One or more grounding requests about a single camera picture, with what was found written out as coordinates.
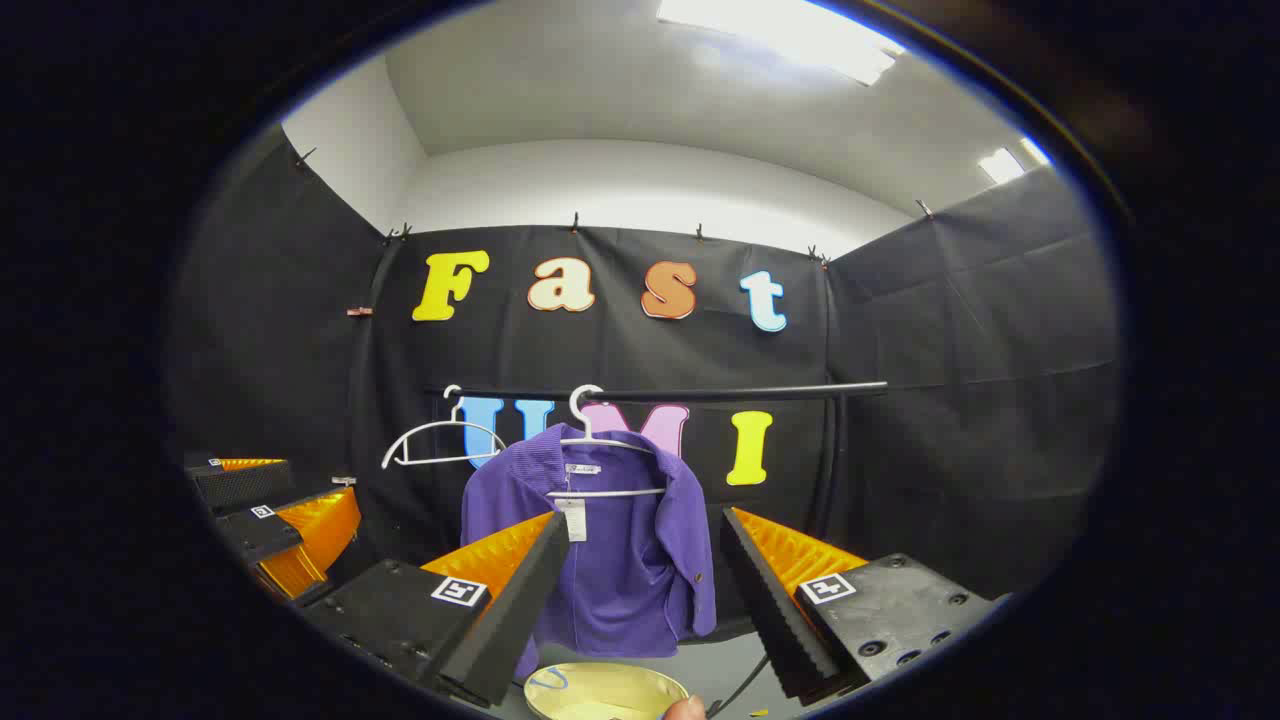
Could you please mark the large ceiling light panel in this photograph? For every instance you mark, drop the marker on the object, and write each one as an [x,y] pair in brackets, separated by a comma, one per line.
[790,30]

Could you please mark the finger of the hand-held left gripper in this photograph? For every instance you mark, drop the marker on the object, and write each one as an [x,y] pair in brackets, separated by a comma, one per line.
[262,535]
[240,485]

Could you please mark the cream round laundry hamper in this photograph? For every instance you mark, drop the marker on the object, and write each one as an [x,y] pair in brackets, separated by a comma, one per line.
[600,690]

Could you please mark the small ceiling light panel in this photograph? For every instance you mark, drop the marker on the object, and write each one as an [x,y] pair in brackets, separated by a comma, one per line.
[1008,162]

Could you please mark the white hanger with crossbar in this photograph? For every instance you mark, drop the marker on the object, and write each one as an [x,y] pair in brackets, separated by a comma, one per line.
[588,428]

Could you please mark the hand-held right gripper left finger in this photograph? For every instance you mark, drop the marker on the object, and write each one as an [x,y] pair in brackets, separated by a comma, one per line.
[520,620]

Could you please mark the white empty hanger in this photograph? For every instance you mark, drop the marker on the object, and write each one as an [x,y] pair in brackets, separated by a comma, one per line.
[456,410]

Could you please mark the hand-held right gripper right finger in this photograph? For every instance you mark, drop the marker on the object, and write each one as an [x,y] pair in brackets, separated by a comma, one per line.
[765,610]

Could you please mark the black backdrop cloth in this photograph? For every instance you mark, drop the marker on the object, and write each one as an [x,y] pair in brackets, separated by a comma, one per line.
[300,350]

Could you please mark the black clothes rack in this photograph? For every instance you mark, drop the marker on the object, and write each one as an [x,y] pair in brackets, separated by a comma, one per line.
[700,394]

